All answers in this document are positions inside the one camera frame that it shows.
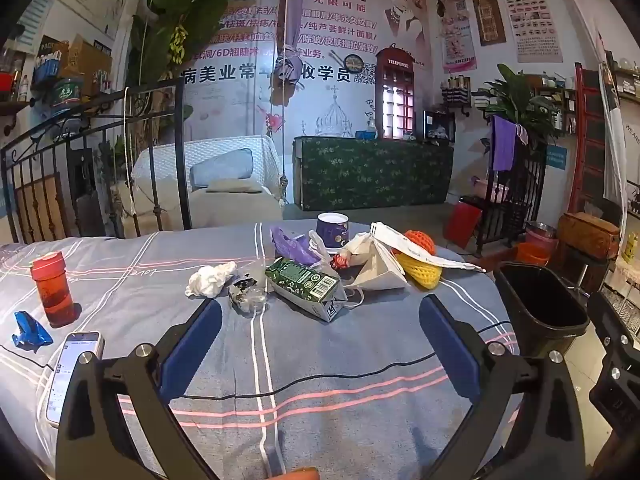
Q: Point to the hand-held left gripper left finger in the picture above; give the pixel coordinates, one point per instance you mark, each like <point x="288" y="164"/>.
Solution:
<point x="192" y="345"/>

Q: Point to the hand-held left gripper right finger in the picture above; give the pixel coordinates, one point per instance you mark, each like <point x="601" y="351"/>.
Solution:
<point x="447" y="345"/>

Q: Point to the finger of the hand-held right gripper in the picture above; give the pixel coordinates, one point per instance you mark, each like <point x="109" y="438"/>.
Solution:
<point x="612" y="340"/>

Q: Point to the black trash bin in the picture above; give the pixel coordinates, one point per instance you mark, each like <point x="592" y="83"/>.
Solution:
<point x="530" y="330"/>

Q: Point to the orange foam fruit net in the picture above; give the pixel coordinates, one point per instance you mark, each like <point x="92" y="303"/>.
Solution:
<point x="420" y="240"/>

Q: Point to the crumpled white tissue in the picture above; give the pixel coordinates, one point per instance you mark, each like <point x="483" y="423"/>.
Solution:
<point x="210" y="280"/>

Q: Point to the crumpled clear plastic wrapper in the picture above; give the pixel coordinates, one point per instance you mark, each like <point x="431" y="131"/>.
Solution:
<point x="245" y="297"/>

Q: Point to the yellow foam fruit net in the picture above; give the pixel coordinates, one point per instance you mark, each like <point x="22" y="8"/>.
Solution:
<point x="422" y="270"/>

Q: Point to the white plastic mailer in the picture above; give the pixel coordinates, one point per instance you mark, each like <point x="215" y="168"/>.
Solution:
<point x="430" y="256"/>

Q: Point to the white paper bag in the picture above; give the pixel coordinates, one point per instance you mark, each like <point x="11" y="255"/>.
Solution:
<point x="380" y="272"/>

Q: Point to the grey striped tablecloth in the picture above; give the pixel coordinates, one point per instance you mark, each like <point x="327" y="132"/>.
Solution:
<point x="300" y="350"/>

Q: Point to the brown wicker case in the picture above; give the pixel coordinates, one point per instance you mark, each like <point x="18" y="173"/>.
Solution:
<point x="587" y="235"/>

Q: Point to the orange bucket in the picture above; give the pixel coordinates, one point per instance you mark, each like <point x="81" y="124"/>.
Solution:
<point x="532" y="256"/>

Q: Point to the pink bucket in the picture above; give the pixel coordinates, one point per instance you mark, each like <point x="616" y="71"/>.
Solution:
<point x="542" y="244"/>

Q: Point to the red box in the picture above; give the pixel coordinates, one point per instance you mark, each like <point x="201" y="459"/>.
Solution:
<point x="462" y="222"/>

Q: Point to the green drink carton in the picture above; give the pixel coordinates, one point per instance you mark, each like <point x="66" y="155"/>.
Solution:
<point x="300" y="280"/>

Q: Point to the white plastic bag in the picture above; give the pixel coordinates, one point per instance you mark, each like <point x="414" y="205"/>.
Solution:
<point x="357" y="250"/>

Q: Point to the metal basin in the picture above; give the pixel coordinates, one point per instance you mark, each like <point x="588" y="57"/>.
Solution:
<point x="541" y="230"/>

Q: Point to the white smartphone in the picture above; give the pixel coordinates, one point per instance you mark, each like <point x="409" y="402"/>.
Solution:
<point x="62" y="385"/>

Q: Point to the red snack wrapper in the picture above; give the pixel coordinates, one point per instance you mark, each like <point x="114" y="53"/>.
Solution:
<point x="340" y="261"/>

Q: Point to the purple plastic bag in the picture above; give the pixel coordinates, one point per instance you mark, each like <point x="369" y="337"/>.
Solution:
<point x="290" y="247"/>

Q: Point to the beige seat cushion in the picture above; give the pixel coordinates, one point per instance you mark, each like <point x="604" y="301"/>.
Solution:
<point x="225" y="207"/>

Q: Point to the red plastic bottle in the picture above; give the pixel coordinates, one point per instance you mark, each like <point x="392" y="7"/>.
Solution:
<point x="52" y="290"/>

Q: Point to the black metal rack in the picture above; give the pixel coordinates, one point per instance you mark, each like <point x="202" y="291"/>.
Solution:
<point x="515" y="210"/>

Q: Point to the pink basin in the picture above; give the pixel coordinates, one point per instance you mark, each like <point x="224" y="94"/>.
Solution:
<point x="487" y="191"/>

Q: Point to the purple paper tub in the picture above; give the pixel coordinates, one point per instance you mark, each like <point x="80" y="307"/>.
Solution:
<point x="332" y="232"/>

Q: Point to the blue foil wrapper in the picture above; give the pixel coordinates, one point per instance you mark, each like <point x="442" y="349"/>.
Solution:
<point x="30" y="332"/>

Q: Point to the blue pillow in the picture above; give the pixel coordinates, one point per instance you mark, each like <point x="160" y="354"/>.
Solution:
<point x="222" y="167"/>

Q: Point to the red ladder shelf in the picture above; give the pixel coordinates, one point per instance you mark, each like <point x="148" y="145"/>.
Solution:
<point x="592" y="160"/>

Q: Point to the black metal railing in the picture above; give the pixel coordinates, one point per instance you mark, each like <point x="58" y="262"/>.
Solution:
<point x="180" y="160"/>

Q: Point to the green patterned counter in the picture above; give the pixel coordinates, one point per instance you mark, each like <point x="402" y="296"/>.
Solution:
<point x="370" y="175"/>

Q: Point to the white swing seat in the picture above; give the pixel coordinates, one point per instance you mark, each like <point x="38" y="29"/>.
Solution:
<point x="165" y="155"/>

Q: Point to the purple towel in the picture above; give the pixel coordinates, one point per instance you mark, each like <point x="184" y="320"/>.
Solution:
<point x="504" y="145"/>

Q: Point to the blue box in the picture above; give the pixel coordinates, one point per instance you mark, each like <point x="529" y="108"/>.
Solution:
<point x="365" y="134"/>

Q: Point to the potted green plant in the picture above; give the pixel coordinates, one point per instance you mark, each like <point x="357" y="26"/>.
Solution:
<point x="515" y="100"/>

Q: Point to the green tub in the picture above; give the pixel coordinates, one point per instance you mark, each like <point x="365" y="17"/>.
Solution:
<point x="68" y="94"/>

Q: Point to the red telephone booth cabinet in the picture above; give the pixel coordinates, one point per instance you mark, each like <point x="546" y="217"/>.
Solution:
<point x="395" y="70"/>

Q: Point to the cardboard box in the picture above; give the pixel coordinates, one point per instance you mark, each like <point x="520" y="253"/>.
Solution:
<point x="85" y="60"/>

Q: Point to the banana plant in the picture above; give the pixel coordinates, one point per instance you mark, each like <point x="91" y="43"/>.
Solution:
<point x="200" y="0"/>

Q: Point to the black picture frame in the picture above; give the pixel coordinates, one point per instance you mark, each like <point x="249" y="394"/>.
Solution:
<point x="440" y="127"/>

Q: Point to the wall shelf with bottles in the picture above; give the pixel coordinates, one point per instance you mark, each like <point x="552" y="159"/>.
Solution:
<point x="456" y="95"/>

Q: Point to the pink wall poster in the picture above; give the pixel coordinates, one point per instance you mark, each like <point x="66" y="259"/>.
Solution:
<point x="456" y="25"/>

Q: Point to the eyebrow chart wall poster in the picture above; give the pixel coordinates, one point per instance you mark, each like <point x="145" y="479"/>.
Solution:
<point x="530" y="15"/>

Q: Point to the brown wall poster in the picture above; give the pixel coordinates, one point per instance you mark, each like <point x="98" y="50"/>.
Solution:
<point x="486" y="10"/>

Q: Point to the large wall mural poster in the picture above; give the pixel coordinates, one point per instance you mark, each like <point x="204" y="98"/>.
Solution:
<point x="340" y="10"/>

